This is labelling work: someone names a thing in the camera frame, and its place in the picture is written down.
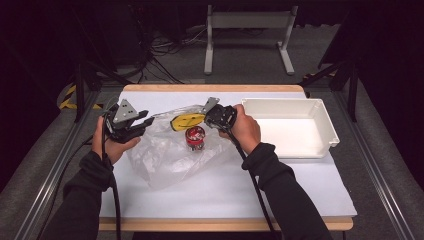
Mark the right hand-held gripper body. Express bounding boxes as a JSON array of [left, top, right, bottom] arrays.
[[199, 96, 238, 132]]

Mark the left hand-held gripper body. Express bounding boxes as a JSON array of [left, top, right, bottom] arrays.
[[103, 98, 150, 145]]

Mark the red can with label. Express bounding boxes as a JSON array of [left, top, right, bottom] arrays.
[[185, 125, 206, 152]]

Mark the yellow smiley face pad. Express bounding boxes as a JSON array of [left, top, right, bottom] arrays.
[[170, 112, 207, 132]]

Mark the clear plastic bag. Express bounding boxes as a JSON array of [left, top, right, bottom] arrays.
[[126, 104, 234, 191]]

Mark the white plastic bin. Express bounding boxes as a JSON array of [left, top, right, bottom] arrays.
[[241, 97, 341, 159]]

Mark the person's right hand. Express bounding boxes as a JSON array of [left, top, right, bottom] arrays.
[[218, 103, 262, 155]]

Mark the person's left hand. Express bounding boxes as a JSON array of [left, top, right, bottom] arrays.
[[91, 115, 142, 165]]

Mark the black metal stand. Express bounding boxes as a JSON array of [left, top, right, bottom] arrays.
[[73, 62, 103, 123], [299, 56, 360, 123]]

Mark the yellow black striped tape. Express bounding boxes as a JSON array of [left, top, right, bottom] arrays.
[[59, 84, 103, 111]]

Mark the white metal stand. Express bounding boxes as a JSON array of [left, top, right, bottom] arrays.
[[203, 4, 299, 76]]

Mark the tangle of floor cables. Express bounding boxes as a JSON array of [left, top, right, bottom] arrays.
[[133, 26, 208, 84]]

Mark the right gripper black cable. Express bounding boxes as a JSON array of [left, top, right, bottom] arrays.
[[218, 124, 279, 240]]

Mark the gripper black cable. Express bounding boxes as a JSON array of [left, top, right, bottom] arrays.
[[34, 113, 123, 240], [218, 124, 279, 240]]

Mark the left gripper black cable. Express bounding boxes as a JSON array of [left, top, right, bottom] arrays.
[[34, 113, 123, 240]]

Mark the aluminium rail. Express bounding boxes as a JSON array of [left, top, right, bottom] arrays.
[[13, 89, 101, 240], [333, 89, 418, 240]]

